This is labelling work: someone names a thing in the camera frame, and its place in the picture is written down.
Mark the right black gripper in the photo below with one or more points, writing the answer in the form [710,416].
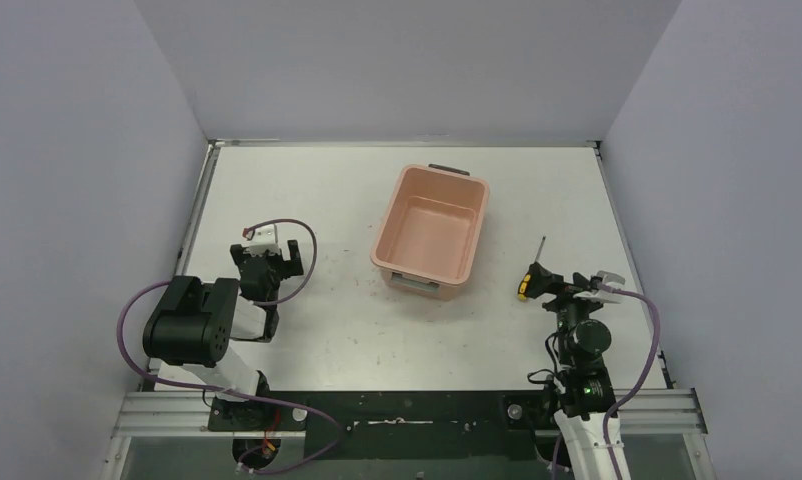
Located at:
[543,281]

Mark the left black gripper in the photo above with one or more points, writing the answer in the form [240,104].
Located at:
[278,265]

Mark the yellow black screwdriver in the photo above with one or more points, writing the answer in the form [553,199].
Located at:
[531,285]

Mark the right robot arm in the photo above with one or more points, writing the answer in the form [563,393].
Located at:
[580,388]

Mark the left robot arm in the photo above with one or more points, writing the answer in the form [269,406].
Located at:
[194,323]

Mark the pink plastic bin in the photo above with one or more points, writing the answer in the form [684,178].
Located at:
[428,238]

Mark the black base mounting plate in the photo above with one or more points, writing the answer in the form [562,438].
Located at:
[392,425]

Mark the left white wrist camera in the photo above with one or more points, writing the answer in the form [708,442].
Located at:
[262,240]

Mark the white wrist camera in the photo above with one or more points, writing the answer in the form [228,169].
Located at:
[262,240]
[608,285]

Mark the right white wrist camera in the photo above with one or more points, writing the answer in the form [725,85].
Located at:
[608,285]

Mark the aluminium front frame rail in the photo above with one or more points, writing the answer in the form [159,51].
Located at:
[175,414]

